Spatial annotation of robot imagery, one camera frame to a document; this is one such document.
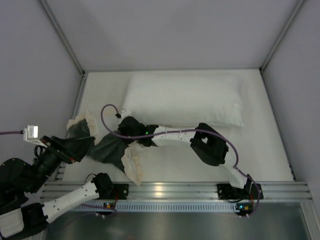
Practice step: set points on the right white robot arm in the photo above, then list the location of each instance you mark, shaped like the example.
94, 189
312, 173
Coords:
210, 147

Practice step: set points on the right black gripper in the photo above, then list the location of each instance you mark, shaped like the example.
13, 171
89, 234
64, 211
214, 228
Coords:
127, 125

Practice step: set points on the white pillowcase with cream ruffle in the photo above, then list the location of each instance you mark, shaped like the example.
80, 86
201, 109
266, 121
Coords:
108, 149

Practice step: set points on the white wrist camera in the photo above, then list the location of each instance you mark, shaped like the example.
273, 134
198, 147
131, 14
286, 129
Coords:
121, 114
31, 134

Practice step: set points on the aluminium frame post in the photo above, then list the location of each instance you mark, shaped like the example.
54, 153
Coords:
282, 34
61, 35

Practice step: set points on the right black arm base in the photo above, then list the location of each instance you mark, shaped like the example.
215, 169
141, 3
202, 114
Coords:
227, 192

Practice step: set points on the perforated grey cable duct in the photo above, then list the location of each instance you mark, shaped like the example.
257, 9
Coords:
183, 207

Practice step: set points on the right aluminium frame post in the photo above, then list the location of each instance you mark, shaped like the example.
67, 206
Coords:
282, 34

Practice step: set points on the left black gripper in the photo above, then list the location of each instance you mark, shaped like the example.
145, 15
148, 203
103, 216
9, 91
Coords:
60, 150

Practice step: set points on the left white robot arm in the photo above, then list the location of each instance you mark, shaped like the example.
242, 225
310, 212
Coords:
21, 217

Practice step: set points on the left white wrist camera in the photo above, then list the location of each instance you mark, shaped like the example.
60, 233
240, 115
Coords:
31, 134

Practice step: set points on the aluminium mounting rail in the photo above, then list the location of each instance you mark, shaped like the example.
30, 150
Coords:
281, 191

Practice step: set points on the white pillow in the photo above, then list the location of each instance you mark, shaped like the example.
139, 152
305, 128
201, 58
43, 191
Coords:
185, 100

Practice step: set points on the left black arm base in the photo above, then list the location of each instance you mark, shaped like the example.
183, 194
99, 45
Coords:
118, 191

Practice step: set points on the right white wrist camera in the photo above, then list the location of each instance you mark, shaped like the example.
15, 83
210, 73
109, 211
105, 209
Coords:
121, 114

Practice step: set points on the left aluminium frame post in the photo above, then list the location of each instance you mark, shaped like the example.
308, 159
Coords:
61, 35

